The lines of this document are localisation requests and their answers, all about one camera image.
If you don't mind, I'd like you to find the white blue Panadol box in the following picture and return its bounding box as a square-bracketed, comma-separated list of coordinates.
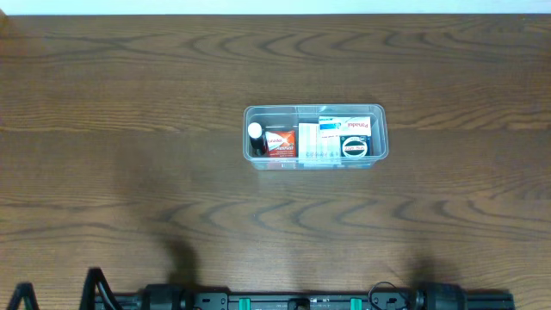
[319, 116, 372, 137]

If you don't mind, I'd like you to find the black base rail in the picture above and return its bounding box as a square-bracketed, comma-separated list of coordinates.
[81, 282, 516, 310]

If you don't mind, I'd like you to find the red Panadol ActiFast box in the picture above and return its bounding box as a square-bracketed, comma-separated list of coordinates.
[265, 130, 297, 158]

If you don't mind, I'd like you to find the clear plastic container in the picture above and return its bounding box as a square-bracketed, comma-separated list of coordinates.
[243, 104, 389, 170]

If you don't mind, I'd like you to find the white blue medicine box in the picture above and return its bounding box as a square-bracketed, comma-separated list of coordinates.
[296, 121, 372, 167]

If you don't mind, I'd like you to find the dark bottle white cap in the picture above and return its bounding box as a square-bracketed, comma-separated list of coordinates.
[247, 122, 268, 157]

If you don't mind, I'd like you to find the dark green Zam-Buk box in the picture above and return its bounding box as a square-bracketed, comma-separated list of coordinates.
[340, 135, 370, 158]

